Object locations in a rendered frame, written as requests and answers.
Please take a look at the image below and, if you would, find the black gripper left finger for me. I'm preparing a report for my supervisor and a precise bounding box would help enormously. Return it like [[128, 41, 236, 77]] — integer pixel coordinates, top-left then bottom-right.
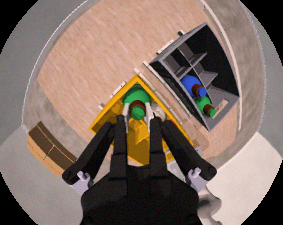
[[62, 103, 130, 204]]

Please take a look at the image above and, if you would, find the white bottle with grey label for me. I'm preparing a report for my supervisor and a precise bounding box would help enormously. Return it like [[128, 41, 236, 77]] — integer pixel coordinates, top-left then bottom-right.
[[144, 101, 166, 124]]

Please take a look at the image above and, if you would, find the yellow crate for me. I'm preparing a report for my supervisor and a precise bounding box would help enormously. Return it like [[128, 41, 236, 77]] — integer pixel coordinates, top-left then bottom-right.
[[88, 74, 194, 166]]

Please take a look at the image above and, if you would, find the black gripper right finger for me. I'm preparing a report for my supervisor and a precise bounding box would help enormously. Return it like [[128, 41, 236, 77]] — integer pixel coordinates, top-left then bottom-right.
[[145, 103, 217, 203]]

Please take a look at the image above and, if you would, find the blue bottle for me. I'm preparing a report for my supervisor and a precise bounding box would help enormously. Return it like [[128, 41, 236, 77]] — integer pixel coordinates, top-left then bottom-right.
[[179, 75, 207, 98]]

